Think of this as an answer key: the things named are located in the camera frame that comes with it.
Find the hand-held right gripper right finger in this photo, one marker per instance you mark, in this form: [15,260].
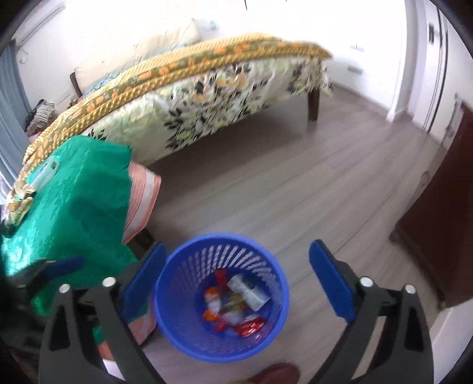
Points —
[332,280]

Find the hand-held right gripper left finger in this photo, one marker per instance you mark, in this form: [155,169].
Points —
[144,277]

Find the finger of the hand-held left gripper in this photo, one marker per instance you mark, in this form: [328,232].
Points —
[62,267]

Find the blue plastic basket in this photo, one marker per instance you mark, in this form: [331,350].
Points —
[177,325]

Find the gold foil wrappers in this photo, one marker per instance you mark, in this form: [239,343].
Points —
[20,210]

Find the orange wrapper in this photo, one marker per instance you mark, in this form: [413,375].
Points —
[212,297]

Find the white milk carton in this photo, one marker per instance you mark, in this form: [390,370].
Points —
[247,293]

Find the crushed red can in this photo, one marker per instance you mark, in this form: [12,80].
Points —
[251,326]

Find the clear plastic box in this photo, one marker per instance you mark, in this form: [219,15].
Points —
[46,171]

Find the green tablecloth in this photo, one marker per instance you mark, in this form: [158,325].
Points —
[74,206]

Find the pink striped cloth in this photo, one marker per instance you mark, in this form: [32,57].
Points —
[142,199]

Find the gold foil wrapper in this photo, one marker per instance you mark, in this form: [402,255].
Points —
[25,189]

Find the dark wooden cabinet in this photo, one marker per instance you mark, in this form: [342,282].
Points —
[436,206]

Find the pile of clothes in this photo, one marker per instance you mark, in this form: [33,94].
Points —
[40,116]

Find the grey blue curtain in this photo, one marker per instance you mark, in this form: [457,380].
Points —
[11,96]

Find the floral covered bed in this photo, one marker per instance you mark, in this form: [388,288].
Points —
[207,107]

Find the blue floral pillow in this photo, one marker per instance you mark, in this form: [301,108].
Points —
[107,79]

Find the bed with yellow blanket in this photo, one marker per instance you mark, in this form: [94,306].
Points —
[177,62]

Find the white wardrobe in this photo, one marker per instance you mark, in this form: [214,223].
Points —
[369,29]

